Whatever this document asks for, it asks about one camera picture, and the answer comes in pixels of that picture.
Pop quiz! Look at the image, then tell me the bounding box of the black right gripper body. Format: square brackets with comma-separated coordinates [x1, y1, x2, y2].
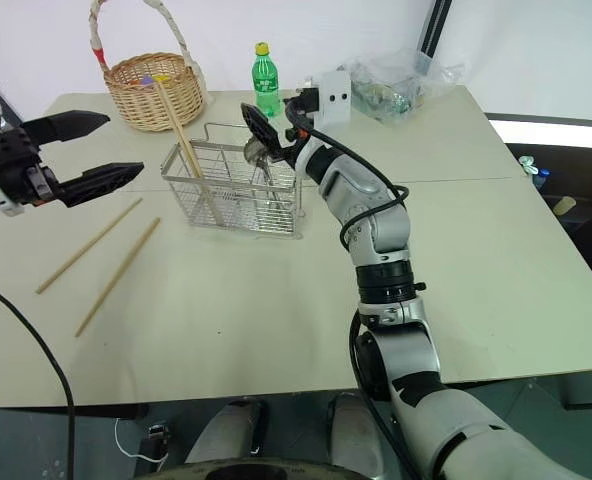
[282, 87, 323, 147]

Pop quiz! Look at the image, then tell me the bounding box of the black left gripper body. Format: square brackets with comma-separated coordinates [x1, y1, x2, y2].
[0, 127, 61, 209]

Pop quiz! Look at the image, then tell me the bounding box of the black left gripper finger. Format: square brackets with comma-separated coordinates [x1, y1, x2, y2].
[22, 110, 112, 149]
[54, 161, 146, 210]

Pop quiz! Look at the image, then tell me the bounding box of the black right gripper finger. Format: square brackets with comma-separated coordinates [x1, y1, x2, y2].
[239, 101, 284, 155]
[268, 145, 300, 169]

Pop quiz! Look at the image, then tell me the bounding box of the metal spoon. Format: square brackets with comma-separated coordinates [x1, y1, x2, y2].
[242, 136, 283, 211]

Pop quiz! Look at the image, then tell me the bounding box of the green plastic bottle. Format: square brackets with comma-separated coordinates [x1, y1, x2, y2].
[250, 42, 284, 119]

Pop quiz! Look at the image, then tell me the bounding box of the wooden chopstick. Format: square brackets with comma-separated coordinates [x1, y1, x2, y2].
[35, 197, 144, 295]
[154, 78, 225, 226]
[74, 217, 162, 338]

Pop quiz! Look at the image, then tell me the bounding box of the clear plastic bag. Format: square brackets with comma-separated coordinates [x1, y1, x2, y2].
[337, 47, 470, 125]

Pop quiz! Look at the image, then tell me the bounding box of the black and white pole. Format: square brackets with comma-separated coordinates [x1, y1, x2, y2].
[414, 0, 455, 76]

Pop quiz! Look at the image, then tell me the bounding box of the grey rounded foot shape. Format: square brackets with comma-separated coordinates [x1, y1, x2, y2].
[184, 398, 270, 467]
[327, 391, 386, 477]

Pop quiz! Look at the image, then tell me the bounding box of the dark rounded robot body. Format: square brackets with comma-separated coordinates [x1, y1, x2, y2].
[159, 458, 393, 480]

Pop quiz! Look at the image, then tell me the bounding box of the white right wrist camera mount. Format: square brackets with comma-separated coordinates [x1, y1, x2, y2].
[304, 69, 353, 133]

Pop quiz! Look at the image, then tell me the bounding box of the wire basket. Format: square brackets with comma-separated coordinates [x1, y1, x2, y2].
[160, 121, 307, 240]

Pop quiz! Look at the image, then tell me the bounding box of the wicker basket with handle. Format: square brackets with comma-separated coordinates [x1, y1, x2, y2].
[87, 0, 210, 134]

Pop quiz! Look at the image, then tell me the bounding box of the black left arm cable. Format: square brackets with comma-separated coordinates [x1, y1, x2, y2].
[0, 271, 77, 480]

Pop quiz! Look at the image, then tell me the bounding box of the thin white cable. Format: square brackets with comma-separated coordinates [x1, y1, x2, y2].
[114, 416, 170, 464]

